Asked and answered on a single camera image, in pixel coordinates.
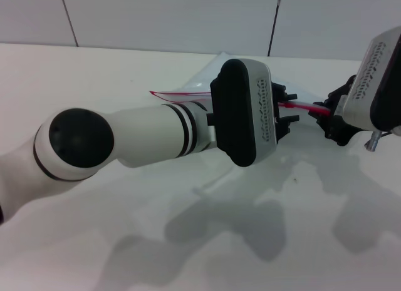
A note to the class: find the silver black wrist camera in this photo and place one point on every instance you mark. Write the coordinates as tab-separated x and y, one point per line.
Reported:
235	115
363	84

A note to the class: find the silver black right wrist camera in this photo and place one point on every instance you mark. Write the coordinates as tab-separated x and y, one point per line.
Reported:
363	84

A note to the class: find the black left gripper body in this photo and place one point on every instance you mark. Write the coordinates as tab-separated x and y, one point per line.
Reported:
276	111

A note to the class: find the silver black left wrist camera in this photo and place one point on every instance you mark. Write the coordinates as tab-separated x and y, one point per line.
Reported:
235	115

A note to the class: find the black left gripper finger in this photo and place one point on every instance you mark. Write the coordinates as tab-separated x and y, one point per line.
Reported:
282	95
283	125

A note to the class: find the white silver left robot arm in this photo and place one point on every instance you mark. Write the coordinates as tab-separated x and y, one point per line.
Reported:
150	131

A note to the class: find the translucent document bag red zipper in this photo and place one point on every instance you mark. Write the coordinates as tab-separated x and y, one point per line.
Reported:
202	84

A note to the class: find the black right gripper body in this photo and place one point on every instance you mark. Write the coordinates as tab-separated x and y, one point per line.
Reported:
343	131

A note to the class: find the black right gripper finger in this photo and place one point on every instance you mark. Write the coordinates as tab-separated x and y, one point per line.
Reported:
324	123
340	92

